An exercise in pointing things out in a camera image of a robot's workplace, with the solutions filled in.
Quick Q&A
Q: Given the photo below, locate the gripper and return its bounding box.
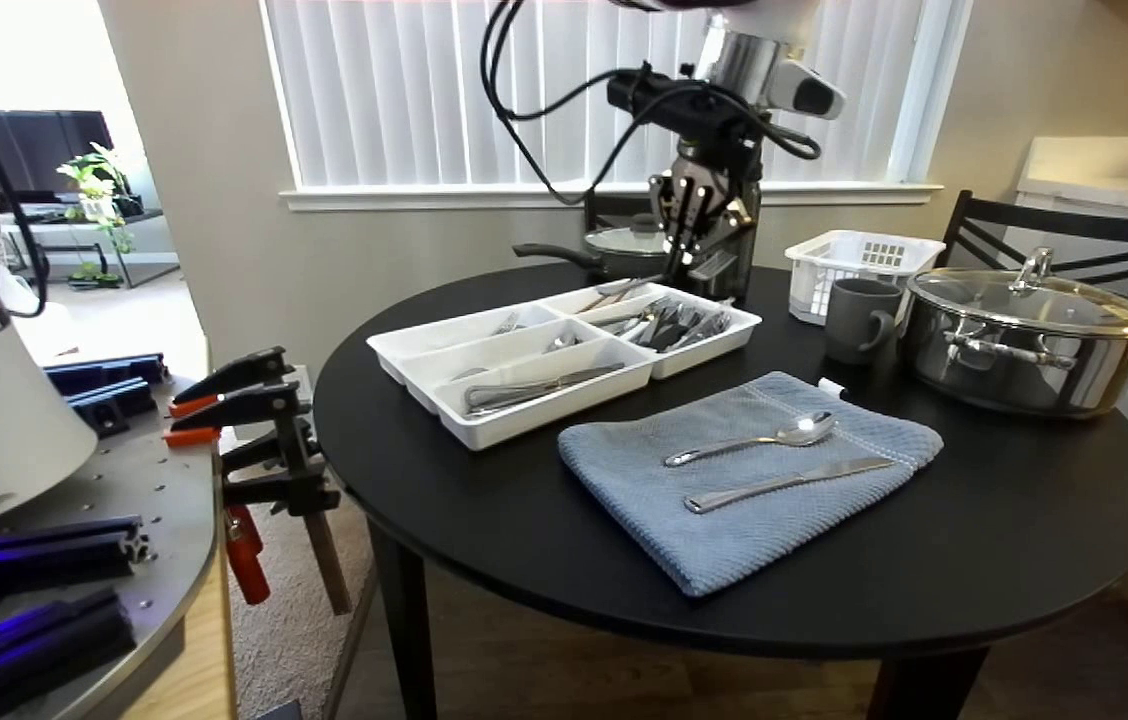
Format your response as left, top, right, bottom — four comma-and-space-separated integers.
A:
648, 100, 767, 284

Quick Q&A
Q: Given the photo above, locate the heap of cutlery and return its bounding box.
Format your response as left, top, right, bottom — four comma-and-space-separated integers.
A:
588, 295, 735, 354

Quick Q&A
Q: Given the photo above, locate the bundle of long cutlery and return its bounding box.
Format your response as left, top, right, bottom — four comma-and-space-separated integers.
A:
577, 277, 667, 314

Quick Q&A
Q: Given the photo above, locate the white cutlery tray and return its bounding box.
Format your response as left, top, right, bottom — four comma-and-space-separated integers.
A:
366, 279, 763, 452

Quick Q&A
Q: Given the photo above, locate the glass pan lid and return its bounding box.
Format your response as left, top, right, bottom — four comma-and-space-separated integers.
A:
583, 214, 672, 257

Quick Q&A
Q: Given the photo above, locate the black pan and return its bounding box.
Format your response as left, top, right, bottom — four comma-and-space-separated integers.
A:
511, 214, 687, 283

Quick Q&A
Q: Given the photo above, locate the white plastic basket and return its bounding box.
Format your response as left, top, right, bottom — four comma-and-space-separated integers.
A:
785, 229, 948, 327

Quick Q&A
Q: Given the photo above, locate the grey mug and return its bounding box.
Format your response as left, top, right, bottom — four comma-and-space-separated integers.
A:
823, 277, 906, 367

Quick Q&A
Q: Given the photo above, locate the bundle of steel knives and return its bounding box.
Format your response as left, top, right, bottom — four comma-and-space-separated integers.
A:
463, 362, 627, 417

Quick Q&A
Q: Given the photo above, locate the steel table knife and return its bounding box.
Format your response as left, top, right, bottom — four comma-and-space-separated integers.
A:
683, 457, 898, 516

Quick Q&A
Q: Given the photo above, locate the blue folded cloth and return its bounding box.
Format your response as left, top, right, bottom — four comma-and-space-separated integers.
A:
557, 372, 946, 599

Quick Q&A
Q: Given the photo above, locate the window with white blinds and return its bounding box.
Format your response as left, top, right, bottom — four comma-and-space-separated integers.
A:
260, 0, 973, 212

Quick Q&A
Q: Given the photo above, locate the glass pot lid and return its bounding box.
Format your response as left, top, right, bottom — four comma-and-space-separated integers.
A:
906, 247, 1128, 339

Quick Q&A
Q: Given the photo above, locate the steel pot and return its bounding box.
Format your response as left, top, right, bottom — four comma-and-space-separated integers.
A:
898, 247, 1128, 419

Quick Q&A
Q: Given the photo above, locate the black wooden chair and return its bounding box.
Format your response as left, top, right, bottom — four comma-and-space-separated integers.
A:
933, 189, 1128, 302

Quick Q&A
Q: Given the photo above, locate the glass television stand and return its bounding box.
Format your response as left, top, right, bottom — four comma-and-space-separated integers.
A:
2, 207, 181, 291

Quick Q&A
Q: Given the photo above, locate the potted green plant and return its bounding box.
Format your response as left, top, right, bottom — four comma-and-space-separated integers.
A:
56, 142, 141, 289

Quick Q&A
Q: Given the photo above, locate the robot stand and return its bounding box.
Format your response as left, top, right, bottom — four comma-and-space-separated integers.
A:
0, 350, 237, 720

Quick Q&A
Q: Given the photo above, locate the black aluminium bar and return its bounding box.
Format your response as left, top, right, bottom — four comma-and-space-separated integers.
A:
43, 352, 171, 438
0, 515, 153, 643
0, 588, 141, 720

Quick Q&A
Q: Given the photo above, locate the television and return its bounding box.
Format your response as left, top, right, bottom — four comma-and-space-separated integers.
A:
0, 109, 116, 204

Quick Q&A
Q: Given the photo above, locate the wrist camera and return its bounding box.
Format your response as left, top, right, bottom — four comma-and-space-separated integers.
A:
606, 66, 725, 133

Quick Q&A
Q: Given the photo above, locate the black clamp orange handle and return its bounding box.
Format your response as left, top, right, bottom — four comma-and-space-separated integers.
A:
167, 346, 355, 617
164, 384, 343, 608

